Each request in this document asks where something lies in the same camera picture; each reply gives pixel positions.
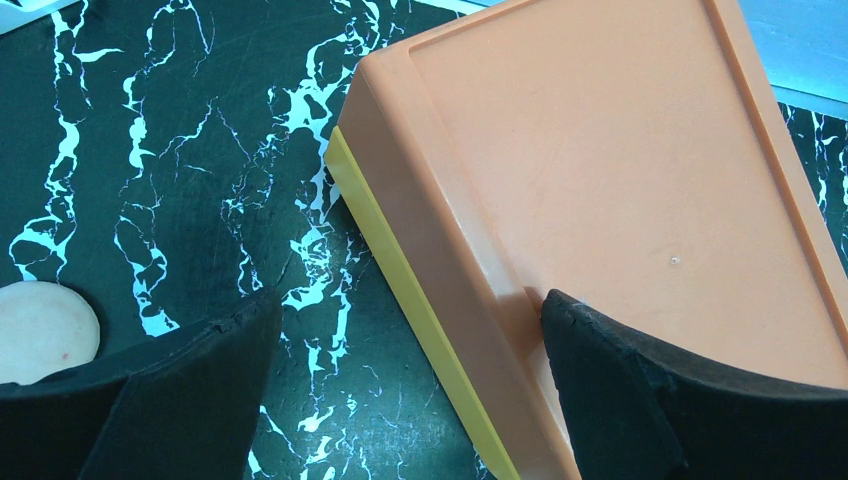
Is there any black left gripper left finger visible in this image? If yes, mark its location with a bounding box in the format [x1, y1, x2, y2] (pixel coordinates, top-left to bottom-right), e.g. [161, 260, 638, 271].
[1, 287, 282, 479]

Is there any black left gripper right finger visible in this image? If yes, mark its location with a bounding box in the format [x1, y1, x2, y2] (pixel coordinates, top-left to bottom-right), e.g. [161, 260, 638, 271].
[541, 289, 847, 479]

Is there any orange drawer organizer box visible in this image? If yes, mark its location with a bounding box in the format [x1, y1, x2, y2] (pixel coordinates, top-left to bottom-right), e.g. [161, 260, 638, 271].
[324, 1, 847, 479]

